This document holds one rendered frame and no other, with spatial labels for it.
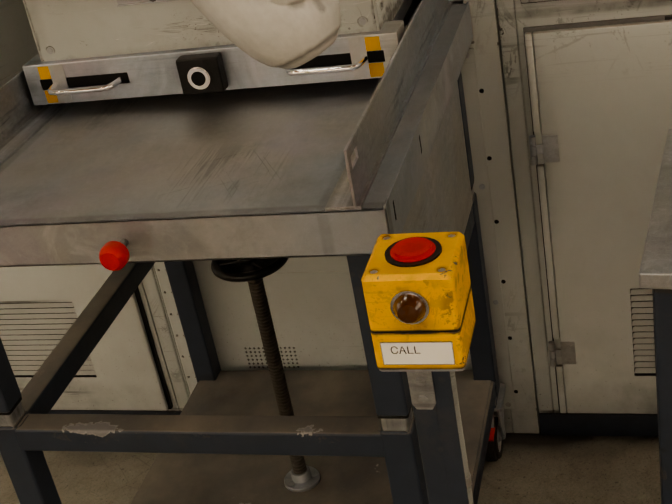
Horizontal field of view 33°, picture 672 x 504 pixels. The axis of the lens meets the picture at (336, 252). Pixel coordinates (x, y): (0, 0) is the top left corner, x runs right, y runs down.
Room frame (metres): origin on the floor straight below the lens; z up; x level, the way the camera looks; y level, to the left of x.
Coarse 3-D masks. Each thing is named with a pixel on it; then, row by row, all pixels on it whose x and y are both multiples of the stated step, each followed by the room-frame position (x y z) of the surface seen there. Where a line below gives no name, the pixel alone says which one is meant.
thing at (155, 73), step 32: (384, 32) 1.40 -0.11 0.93; (32, 64) 1.56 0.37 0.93; (64, 64) 1.54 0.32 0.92; (96, 64) 1.52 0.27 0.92; (128, 64) 1.51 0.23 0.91; (160, 64) 1.49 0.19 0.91; (224, 64) 1.47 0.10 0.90; (256, 64) 1.45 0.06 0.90; (320, 64) 1.43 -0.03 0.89; (384, 64) 1.40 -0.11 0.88; (32, 96) 1.56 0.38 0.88; (96, 96) 1.53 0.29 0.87; (128, 96) 1.51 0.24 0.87
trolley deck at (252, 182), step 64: (448, 64) 1.49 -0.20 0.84; (64, 128) 1.50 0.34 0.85; (128, 128) 1.45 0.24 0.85; (192, 128) 1.40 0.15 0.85; (256, 128) 1.36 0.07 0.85; (320, 128) 1.32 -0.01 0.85; (0, 192) 1.31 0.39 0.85; (64, 192) 1.27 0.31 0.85; (128, 192) 1.23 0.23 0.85; (192, 192) 1.20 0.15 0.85; (256, 192) 1.17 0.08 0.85; (320, 192) 1.13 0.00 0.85; (384, 192) 1.10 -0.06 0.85; (0, 256) 1.21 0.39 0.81; (64, 256) 1.19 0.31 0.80; (192, 256) 1.14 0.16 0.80; (256, 256) 1.11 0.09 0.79; (320, 256) 1.09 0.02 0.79
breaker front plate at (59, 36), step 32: (32, 0) 1.56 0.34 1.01; (64, 0) 1.54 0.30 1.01; (96, 0) 1.53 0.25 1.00; (128, 0) 1.51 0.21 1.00; (160, 0) 1.50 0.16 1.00; (352, 0) 1.42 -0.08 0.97; (64, 32) 1.55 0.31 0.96; (96, 32) 1.53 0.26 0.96; (128, 32) 1.52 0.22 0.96; (160, 32) 1.50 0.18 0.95; (192, 32) 1.49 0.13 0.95; (352, 32) 1.42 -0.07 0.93
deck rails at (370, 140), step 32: (416, 32) 1.47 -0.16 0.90; (416, 64) 1.44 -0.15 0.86; (0, 96) 1.50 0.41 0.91; (384, 96) 1.26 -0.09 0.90; (0, 128) 1.48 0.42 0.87; (32, 128) 1.51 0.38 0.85; (384, 128) 1.23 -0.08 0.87; (0, 160) 1.41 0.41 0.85; (352, 160) 1.19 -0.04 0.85; (352, 192) 1.07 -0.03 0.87
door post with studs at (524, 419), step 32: (480, 0) 1.70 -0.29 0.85; (480, 32) 1.70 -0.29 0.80; (480, 64) 1.71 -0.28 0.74; (480, 96) 1.71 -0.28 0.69; (512, 192) 1.70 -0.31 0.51; (512, 224) 1.70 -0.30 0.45; (512, 256) 1.70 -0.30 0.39; (512, 288) 1.70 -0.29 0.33; (512, 320) 1.70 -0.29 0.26; (512, 352) 1.71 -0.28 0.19; (512, 416) 1.71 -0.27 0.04
